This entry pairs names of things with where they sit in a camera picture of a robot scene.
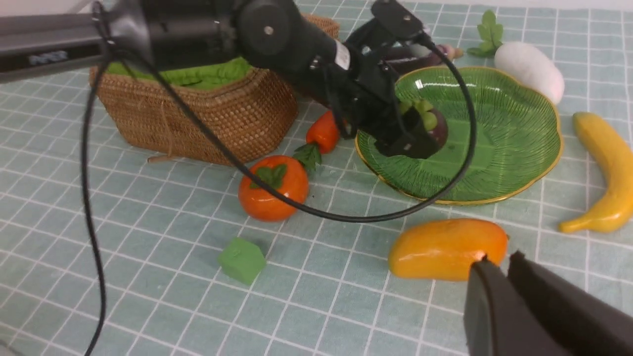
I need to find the orange yellow mango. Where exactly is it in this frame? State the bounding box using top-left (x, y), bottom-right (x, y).
top-left (387, 218), bottom-right (509, 281)

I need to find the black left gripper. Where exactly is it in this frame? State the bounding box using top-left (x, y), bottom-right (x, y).
top-left (344, 20), bottom-right (441, 159)

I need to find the white radish with leaves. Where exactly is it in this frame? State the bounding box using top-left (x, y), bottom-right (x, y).
top-left (466, 10), bottom-right (565, 104)

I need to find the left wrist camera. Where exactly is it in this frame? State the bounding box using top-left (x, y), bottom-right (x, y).
top-left (371, 0), bottom-right (425, 41)

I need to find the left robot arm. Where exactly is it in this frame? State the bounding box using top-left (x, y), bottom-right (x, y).
top-left (1, 0), bottom-right (446, 159)

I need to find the purple eggplant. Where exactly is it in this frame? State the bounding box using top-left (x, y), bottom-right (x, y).
top-left (384, 44), bottom-right (443, 75)

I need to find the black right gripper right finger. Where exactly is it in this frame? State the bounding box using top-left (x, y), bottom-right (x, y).
top-left (508, 252), bottom-right (633, 356)

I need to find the green checkered tablecloth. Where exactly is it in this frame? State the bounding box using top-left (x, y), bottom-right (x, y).
top-left (0, 0), bottom-right (633, 356)

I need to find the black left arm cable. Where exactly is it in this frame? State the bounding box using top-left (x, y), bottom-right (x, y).
top-left (82, 30), bottom-right (478, 356)

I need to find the dark purple mangosteen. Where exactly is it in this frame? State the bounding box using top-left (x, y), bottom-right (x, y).
top-left (399, 99), bottom-right (449, 149)

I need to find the green cube block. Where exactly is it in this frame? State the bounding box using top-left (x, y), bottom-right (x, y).
top-left (217, 237), bottom-right (267, 285)

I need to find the orange persimmon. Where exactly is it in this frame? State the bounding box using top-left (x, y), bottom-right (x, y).
top-left (238, 155), bottom-right (310, 222)

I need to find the woven wicker basket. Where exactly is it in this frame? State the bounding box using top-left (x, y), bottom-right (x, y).
top-left (89, 13), bottom-right (341, 166)

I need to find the orange carrot with leaves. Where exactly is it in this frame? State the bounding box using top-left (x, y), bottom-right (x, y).
top-left (292, 110), bottom-right (341, 173)

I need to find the green leaf-shaped glass plate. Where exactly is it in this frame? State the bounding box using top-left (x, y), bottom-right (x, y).
top-left (355, 66), bottom-right (564, 206)

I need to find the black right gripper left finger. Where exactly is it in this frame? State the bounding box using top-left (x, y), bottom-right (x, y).
top-left (463, 257), bottom-right (569, 356)

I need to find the yellow banana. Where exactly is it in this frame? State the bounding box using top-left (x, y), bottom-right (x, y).
top-left (558, 111), bottom-right (633, 233)

